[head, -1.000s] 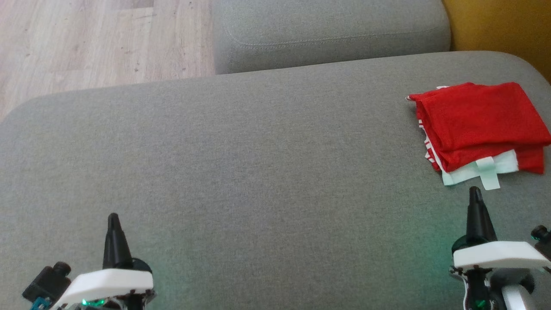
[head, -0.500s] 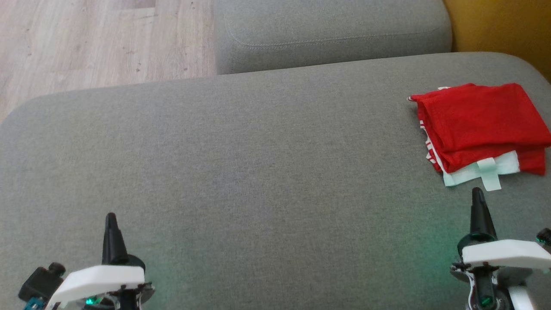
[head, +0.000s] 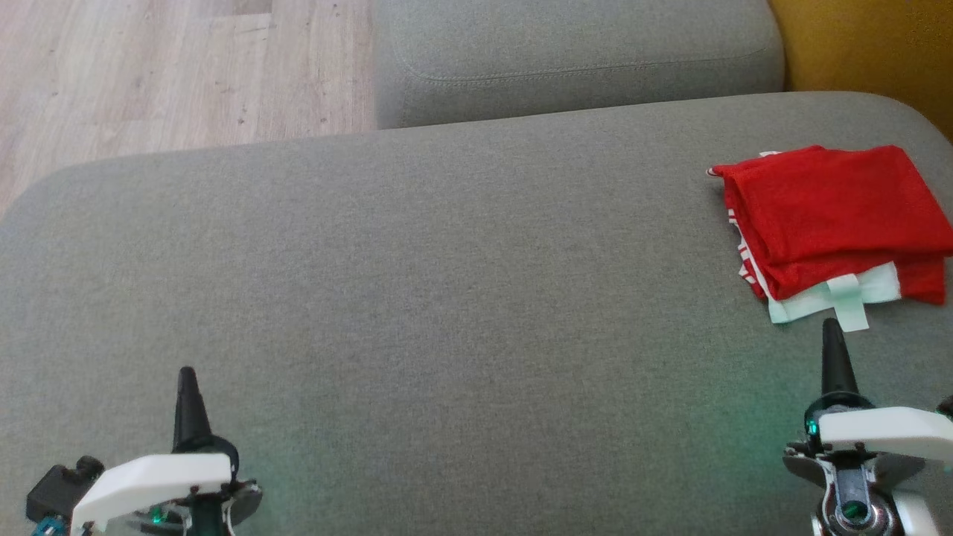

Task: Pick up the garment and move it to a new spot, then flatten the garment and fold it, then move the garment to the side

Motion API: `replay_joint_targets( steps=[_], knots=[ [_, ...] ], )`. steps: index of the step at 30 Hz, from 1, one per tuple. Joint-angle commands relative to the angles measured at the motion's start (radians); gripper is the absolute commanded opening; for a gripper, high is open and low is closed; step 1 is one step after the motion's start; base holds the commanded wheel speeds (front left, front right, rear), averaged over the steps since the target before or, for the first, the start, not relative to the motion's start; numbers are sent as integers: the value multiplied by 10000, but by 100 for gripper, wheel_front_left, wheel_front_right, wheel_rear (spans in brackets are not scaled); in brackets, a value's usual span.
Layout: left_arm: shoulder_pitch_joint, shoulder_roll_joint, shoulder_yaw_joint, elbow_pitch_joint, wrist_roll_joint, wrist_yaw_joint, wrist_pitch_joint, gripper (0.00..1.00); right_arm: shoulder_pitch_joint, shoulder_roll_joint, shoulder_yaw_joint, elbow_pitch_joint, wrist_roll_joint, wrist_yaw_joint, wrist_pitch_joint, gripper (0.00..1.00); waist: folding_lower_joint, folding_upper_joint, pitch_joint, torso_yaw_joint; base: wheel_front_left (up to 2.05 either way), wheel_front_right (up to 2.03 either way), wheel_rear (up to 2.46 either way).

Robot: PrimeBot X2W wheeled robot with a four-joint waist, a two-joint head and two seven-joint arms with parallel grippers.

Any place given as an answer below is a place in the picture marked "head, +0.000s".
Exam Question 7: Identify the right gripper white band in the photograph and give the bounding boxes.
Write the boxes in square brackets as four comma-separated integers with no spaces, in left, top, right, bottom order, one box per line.
[783,319,953,489]

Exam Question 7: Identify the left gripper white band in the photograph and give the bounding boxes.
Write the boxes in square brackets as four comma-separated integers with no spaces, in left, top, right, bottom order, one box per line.
[71,367,263,536]

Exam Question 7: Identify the red Bulls jersey white sleeves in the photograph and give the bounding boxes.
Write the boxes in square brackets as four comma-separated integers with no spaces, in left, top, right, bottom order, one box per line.
[706,145,953,332]

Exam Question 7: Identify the large grey sofa seat cushion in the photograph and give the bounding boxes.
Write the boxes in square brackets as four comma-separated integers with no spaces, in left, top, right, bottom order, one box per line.
[0,91,953,536]

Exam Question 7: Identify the small grey sofa cushion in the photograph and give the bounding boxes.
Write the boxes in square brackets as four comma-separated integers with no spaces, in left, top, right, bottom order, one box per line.
[374,0,786,130]

